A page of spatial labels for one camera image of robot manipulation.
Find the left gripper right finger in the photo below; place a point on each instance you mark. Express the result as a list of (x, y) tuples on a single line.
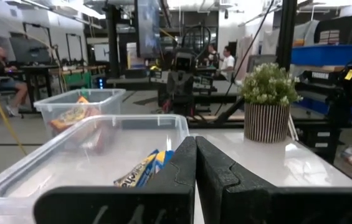
[(225, 199)]

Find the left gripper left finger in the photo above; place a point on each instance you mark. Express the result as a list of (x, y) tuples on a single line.
[(169, 199)]

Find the blue soy sauce noodle pack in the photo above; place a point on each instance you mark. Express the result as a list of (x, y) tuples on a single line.
[(164, 157), (132, 180)]

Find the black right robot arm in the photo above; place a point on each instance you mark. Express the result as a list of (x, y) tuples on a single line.
[(182, 110)]

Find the clear plastic bin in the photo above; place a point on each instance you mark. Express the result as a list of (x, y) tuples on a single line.
[(101, 102), (132, 117)]

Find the large dark display screen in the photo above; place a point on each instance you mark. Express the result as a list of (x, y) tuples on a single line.
[(147, 28)]

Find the black pillar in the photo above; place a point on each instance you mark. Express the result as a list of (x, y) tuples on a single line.
[(112, 37)]

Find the potted plant with striped pot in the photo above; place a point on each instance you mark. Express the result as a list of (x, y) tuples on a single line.
[(266, 121)]

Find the green crate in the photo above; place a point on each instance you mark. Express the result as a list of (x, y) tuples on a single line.
[(77, 80)]

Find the black desk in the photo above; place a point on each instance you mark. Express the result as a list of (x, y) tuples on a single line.
[(35, 67)]

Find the dark desk monitor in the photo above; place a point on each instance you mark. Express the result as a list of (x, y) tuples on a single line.
[(29, 51)]

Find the black frame post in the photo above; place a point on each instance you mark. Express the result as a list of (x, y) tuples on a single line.
[(286, 31)]

